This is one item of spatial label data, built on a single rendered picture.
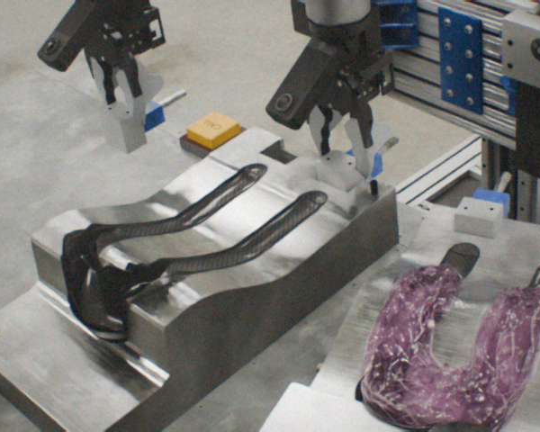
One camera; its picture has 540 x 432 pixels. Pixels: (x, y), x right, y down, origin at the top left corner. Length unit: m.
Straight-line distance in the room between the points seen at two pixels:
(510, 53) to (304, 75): 0.37
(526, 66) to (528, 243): 0.30
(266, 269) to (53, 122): 0.67
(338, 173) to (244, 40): 2.43
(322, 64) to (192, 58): 2.44
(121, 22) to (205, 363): 0.46
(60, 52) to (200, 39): 2.46
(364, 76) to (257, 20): 2.60
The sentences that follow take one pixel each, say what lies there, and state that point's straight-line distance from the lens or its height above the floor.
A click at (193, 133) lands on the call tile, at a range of 1.53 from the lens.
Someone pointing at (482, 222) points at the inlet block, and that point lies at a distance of 1.22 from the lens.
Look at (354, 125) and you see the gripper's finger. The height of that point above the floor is 0.98.
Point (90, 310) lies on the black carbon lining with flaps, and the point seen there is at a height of 0.87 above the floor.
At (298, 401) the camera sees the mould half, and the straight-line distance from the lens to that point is 0.97.
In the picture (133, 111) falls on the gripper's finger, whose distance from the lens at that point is 1.35.
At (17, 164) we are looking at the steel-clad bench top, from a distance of 1.64.
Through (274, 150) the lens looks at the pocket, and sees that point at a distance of 1.38.
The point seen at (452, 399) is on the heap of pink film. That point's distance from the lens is 0.98.
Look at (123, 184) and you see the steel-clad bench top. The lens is 1.51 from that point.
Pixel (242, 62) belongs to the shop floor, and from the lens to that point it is 3.51.
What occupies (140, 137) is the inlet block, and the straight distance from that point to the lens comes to 1.39.
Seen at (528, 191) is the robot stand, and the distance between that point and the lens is 1.90.
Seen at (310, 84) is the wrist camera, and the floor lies 1.05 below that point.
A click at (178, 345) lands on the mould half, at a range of 1.07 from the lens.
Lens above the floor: 1.62
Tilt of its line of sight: 36 degrees down
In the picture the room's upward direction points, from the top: 10 degrees counter-clockwise
